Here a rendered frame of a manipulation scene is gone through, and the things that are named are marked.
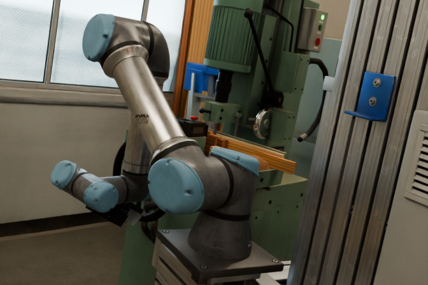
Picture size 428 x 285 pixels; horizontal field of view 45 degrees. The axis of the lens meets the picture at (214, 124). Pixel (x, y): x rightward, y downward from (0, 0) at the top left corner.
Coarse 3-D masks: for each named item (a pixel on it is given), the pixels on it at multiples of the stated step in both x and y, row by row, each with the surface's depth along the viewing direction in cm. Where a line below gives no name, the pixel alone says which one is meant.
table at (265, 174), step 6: (126, 132) 201; (126, 138) 201; (264, 174) 172; (270, 174) 175; (276, 174) 178; (282, 174) 181; (258, 180) 170; (264, 180) 173; (270, 180) 176; (276, 180) 179; (258, 186) 170; (264, 186) 174
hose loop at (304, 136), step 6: (312, 60) 207; (318, 60) 211; (324, 66) 217; (324, 72) 220; (324, 78) 223; (324, 96) 227; (318, 114) 228; (318, 120) 228; (312, 126) 226; (306, 132) 224; (312, 132) 226; (300, 138) 221
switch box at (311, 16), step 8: (304, 8) 201; (312, 8) 199; (304, 16) 201; (312, 16) 199; (320, 16) 201; (304, 24) 201; (312, 24) 199; (320, 24) 202; (304, 32) 201; (312, 32) 199; (304, 40) 201; (312, 40) 200; (304, 48) 201; (312, 48) 202; (320, 48) 207
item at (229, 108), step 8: (208, 104) 190; (216, 104) 188; (224, 104) 192; (232, 104) 197; (216, 112) 188; (224, 112) 190; (232, 112) 194; (208, 120) 190; (216, 120) 188; (224, 120) 191; (232, 120) 195
